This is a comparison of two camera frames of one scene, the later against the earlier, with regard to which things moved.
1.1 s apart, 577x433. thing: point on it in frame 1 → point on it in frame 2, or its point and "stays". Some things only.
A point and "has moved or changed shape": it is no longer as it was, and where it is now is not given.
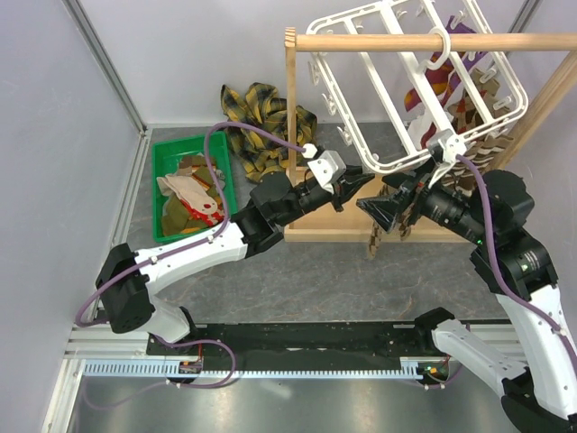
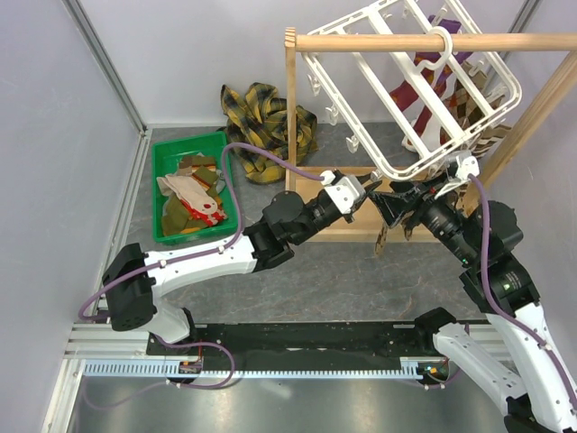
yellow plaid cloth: [261, 106] stays
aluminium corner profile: [101, 57] stays
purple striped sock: [468, 59] → [435, 57]
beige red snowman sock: [202, 206] stays
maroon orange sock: [438, 78] → [421, 120]
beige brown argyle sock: [374, 240] has moved or changed shape
